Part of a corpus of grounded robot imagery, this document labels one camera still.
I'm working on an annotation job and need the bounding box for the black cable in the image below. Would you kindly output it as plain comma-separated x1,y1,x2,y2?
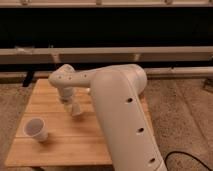
164,151,213,171

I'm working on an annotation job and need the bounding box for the white metal rail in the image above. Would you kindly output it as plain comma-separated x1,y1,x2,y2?
0,46,213,64

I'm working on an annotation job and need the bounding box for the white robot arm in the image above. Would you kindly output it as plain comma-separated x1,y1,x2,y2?
49,64,167,171

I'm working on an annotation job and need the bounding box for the wooden board table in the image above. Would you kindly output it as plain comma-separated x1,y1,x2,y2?
4,78,161,168

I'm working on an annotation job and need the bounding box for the white paper cup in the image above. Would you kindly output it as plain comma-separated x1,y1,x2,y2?
23,118,48,142

